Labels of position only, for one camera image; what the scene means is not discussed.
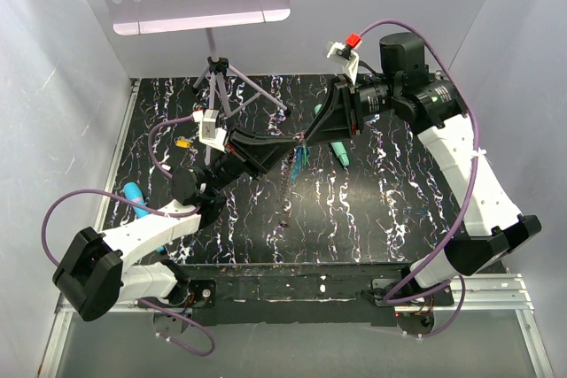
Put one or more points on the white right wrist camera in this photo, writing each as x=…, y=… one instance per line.
x=345, y=54

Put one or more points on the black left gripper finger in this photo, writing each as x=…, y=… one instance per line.
x=240, y=140
x=265, y=156

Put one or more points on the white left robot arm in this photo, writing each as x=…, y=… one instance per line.
x=99, y=268

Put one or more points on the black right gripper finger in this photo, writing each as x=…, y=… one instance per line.
x=333, y=113
x=321, y=136

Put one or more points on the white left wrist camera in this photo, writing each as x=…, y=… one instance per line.
x=209, y=132

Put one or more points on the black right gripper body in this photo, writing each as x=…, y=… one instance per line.
x=368, y=98

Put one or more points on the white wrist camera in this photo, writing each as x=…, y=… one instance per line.
x=345, y=54
x=209, y=132

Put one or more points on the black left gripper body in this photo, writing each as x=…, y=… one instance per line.
x=229, y=167

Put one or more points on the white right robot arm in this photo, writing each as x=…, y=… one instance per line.
x=489, y=225

